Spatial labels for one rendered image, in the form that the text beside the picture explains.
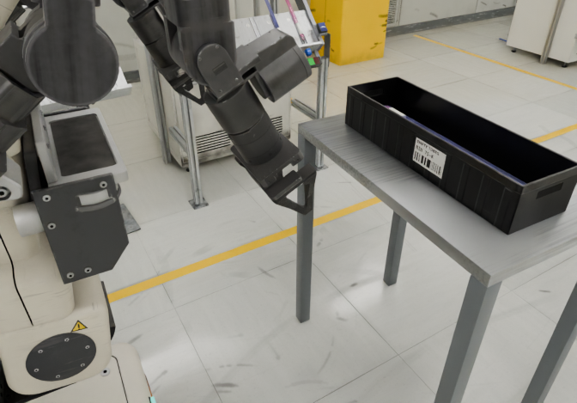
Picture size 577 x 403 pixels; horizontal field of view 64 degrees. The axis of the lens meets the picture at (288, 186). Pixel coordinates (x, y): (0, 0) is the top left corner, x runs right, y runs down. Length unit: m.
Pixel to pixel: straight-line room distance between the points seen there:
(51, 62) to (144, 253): 1.76
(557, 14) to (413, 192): 3.92
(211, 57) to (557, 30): 4.54
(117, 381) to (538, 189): 1.10
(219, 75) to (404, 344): 1.43
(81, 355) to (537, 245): 0.84
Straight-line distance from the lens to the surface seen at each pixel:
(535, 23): 5.04
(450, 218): 1.01
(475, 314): 0.97
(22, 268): 0.80
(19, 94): 0.49
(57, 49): 0.46
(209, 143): 2.63
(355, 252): 2.11
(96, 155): 0.74
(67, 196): 0.68
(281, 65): 0.56
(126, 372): 1.41
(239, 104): 0.54
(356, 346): 1.76
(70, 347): 0.87
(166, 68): 0.98
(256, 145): 0.58
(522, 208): 0.98
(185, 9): 0.49
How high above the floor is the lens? 1.37
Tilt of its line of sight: 33 degrees down
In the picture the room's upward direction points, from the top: straight up
